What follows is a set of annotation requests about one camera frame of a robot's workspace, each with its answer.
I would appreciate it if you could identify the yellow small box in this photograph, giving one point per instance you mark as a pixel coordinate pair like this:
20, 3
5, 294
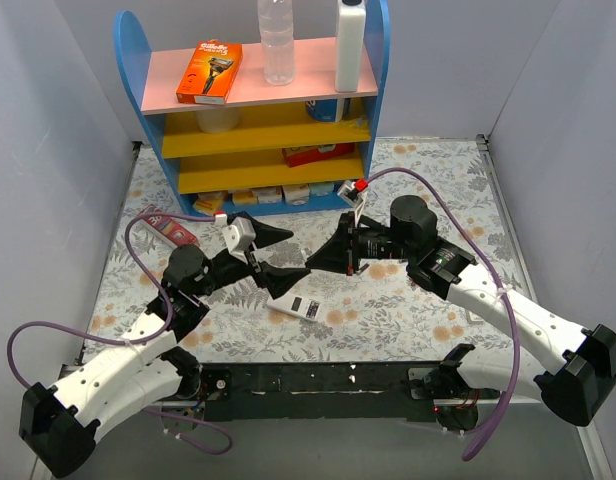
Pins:
209, 203

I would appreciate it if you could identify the light blue small box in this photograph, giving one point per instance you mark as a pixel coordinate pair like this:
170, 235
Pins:
321, 188

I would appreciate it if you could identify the blue wooden shelf unit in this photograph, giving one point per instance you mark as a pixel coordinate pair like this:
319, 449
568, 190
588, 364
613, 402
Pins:
272, 117

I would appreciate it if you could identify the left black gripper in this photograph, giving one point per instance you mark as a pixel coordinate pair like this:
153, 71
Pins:
254, 260

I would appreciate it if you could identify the floral table mat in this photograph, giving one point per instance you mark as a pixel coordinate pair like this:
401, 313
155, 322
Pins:
375, 316

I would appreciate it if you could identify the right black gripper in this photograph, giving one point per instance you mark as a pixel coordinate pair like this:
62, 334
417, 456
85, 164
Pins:
349, 245

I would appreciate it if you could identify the orange razor box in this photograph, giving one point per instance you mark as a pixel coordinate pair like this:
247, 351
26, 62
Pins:
210, 74

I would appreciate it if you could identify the blue round tin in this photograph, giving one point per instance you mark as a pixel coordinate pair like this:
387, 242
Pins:
328, 111

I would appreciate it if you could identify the red white remote control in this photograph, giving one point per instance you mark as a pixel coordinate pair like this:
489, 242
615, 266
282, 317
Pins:
297, 306

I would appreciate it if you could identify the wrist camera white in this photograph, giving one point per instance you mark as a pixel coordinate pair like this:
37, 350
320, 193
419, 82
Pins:
355, 195
238, 233

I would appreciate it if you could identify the red flat box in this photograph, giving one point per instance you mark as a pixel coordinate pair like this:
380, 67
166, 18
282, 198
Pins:
298, 156

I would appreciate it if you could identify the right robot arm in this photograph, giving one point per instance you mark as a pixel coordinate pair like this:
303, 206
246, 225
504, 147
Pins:
568, 367

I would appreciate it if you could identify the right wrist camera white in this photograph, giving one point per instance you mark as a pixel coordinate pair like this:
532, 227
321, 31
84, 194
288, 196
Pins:
355, 195

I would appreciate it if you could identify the white plastic bottle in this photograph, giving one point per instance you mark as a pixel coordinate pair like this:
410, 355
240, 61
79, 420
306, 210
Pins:
350, 26

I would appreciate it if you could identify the white long remote control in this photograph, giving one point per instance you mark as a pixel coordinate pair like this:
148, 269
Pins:
473, 319

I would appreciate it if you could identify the red toothpaste box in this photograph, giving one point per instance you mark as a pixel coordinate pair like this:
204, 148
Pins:
166, 228

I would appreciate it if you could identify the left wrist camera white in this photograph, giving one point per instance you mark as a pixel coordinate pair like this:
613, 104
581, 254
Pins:
238, 233

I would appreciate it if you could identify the clear plastic bottle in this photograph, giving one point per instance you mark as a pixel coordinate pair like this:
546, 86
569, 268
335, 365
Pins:
276, 27

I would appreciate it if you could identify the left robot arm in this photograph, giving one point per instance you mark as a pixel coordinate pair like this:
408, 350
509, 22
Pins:
62, 423

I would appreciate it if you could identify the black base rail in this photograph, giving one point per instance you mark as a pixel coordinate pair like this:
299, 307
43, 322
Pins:
331, 390

